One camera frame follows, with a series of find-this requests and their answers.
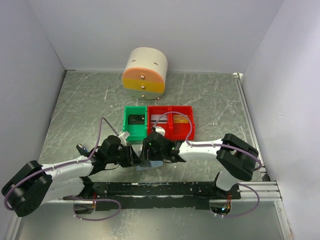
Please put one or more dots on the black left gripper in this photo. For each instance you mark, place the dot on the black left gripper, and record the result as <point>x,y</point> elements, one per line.
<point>132,157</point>

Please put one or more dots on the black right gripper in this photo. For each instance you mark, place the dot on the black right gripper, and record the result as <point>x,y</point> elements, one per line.
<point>145,155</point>

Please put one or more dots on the grey card holder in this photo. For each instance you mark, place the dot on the grey card holder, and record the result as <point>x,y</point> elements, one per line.
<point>153,164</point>

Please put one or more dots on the green plastic bin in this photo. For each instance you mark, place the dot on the green plastic bin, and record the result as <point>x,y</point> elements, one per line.
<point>137,132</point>

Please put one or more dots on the red double plastic bin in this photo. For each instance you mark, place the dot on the red double plastic bin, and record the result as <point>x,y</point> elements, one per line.
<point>173,131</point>

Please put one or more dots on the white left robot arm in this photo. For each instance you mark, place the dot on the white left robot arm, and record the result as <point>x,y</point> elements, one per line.
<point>35,184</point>

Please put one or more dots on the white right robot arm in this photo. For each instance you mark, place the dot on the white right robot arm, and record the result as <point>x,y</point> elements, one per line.
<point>239,159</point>

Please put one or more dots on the black card in green bin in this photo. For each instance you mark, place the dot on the black card in green bin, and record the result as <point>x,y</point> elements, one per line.
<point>136,119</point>

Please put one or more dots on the white card with black stripe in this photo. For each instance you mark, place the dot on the white card with black stripe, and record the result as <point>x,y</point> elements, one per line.
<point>159,118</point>

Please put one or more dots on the orange gold card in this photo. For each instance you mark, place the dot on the orange gold card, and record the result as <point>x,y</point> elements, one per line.
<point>179,119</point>

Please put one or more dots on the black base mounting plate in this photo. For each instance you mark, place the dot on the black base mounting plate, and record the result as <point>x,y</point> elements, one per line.
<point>160,195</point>

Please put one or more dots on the round three-drawer cabinet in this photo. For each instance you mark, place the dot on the round three-drawer cabinet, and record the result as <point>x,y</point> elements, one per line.
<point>144,76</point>

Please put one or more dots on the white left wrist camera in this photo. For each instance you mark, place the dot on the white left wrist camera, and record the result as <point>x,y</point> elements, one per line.
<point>124,135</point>

